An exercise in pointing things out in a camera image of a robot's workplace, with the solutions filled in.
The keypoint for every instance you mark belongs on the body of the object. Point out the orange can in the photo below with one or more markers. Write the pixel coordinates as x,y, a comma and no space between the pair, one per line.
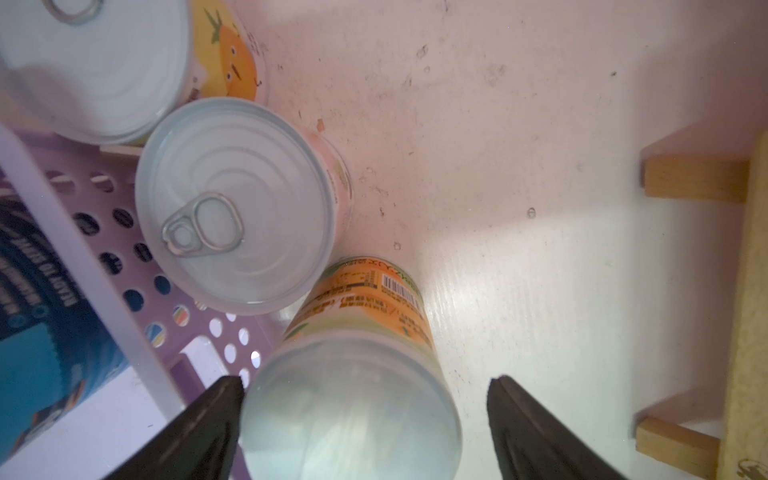
355,389

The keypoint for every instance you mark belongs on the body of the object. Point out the yellow can white lid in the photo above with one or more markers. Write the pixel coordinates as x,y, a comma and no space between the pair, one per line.
107,72

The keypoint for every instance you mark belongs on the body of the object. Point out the pink can white lid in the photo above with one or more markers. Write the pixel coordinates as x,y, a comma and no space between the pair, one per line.
241,209

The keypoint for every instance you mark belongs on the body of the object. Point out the wooden whiteboard stand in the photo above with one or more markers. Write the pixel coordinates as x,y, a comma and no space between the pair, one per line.
701,325

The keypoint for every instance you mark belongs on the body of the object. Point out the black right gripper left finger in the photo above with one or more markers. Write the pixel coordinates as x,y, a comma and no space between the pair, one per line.
200,443

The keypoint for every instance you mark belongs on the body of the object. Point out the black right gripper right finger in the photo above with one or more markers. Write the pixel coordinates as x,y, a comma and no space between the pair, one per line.
531,443

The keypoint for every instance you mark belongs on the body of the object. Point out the lilac plastic basket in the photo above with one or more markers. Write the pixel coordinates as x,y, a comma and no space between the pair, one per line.
82,199

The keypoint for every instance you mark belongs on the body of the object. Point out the blue labelled tin can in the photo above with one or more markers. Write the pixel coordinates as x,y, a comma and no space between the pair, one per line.
55,351

